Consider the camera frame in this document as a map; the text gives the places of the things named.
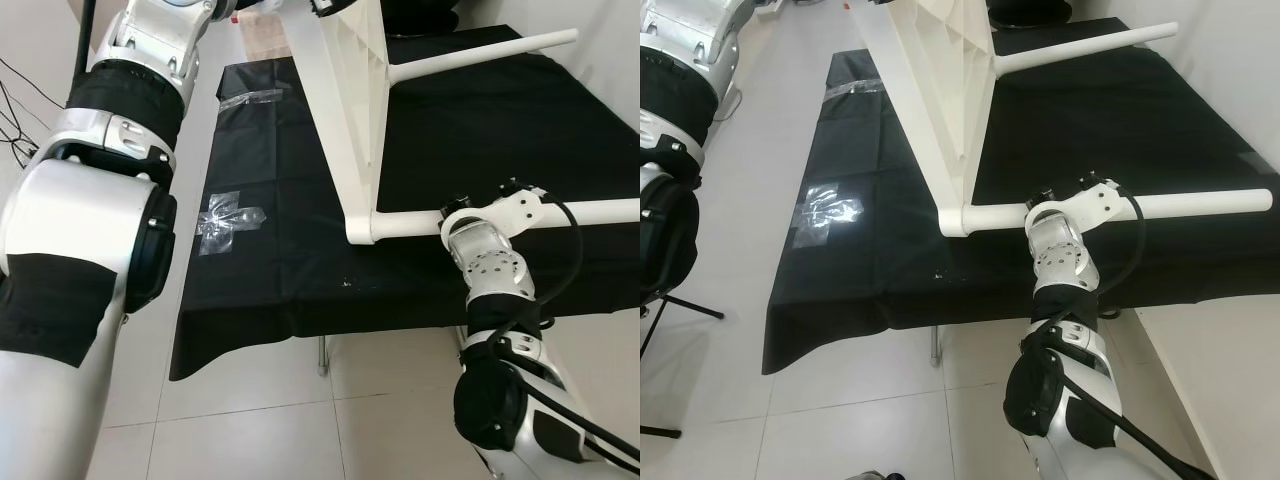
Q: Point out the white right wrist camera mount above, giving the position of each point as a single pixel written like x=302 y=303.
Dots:
x=1085 y=208
x=500 y=215

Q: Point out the black chair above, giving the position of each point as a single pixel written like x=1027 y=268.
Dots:
x=690 y=305

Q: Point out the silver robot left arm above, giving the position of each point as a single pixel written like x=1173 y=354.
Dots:
x=80 y=220
x=670 y=100

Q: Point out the flat clear tape patch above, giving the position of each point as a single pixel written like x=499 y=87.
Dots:
x=830 y=215
x=230 y=220

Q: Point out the black tablecloth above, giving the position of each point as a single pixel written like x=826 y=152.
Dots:
x=1100 y=130
x=450 y=140

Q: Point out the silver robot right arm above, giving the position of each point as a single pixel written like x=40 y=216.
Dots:
x=490 y=280
x=1065 y=280

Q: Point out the metal table leg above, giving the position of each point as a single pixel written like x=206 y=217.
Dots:
x=936 y=345
x=322 y=355

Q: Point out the pink patterned cloth stand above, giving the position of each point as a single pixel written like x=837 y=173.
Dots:
x=268 y=40

